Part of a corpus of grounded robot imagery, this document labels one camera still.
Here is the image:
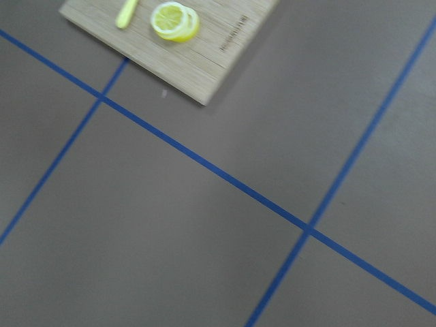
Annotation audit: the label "yellow plastic knife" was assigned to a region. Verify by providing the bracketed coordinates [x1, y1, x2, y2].
[115, 0, 139, 29]

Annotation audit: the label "yellow lemon slices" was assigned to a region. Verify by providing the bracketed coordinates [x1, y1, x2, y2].
[151, 1, 200, 43]

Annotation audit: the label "bamboo cutting board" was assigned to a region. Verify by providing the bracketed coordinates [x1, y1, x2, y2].
[59, 0, 278, 105]

